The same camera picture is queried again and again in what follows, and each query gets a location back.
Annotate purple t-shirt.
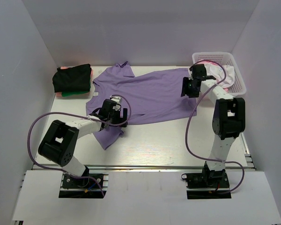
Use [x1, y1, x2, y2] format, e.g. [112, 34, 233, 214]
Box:
[85, 61, 199, 150]

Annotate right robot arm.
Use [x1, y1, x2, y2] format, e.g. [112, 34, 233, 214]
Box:
[181, 63, 245, 187]

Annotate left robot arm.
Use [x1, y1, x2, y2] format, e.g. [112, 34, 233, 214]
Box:
[38, 96, 132, 187]

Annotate white garment in basket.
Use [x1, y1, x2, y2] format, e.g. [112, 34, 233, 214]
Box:
[206, 63, 236, 89]

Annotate green folded t-shirt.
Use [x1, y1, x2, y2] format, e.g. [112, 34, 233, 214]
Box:
[61, 91, 79, 98]

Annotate pink plastic laundry basket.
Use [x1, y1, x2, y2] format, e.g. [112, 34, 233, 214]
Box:
[192, 52, 246, 96]

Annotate black folded t-shirt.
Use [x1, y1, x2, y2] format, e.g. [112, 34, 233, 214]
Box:
[52, 64, 92, 93]

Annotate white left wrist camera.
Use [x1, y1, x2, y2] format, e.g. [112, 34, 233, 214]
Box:
[110, 96, 122, 104]

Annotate aluminium table edge rail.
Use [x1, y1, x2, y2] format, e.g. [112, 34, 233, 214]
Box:
[32, 162, 256, 170]

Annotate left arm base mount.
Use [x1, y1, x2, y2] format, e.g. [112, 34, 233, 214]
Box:
[59, 173, 108, 199]

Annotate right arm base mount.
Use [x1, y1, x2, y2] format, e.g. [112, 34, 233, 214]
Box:
[181, 172, 231, 200]

